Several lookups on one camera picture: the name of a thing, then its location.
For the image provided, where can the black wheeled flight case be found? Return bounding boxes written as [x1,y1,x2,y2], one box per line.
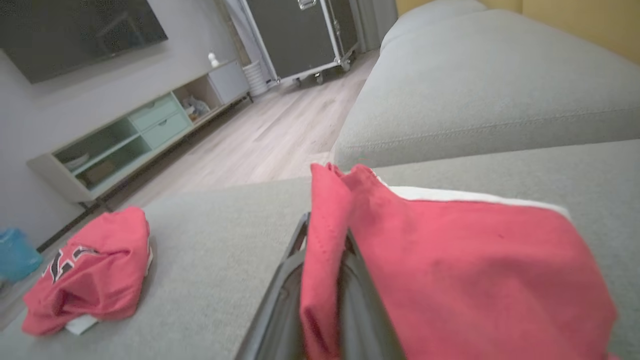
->
[239,0,362,87]

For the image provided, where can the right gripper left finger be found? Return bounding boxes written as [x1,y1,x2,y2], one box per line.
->
[235,212,311,360]

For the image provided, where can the white plates in cabinet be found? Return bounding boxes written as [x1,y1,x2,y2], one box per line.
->
[62,152,91,172]

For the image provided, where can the pale green tv cabinet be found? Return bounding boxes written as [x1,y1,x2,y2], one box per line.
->
[27,60,252,205]

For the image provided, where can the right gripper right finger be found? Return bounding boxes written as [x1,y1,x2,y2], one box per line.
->
[339,234,407,360]

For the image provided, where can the black wall television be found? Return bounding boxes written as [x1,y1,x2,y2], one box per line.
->
[0,0,169,85]

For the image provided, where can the white ribbed cylinder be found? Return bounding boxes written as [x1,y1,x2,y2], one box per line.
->
[242,60,271,97]

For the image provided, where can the red jersey number 23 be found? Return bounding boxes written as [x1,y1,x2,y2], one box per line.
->
[21,206,154,337]

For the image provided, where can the red garment white trim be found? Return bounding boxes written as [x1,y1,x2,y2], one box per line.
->
[299,162,621,360]

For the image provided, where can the grey curtain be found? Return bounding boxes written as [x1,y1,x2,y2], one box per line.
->
[349,0,399,52]

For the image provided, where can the wide yellow sofa backrest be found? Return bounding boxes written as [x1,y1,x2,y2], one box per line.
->
[521,0,640,66]

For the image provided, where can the blue laundry basket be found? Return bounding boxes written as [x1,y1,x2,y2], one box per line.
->
[0,227,44,286]

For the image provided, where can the brown box in cabinet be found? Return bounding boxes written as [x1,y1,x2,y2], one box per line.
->
[80,160,119,189]

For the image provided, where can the soft toy in cabinet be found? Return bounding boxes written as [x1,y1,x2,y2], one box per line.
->
[181,95,211,122]

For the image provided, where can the large grey sofa seat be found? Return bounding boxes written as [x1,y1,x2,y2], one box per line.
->
[0,140,640,360]

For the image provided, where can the small grey sofa seat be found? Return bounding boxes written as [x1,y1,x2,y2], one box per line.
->
[380,0,488,52]

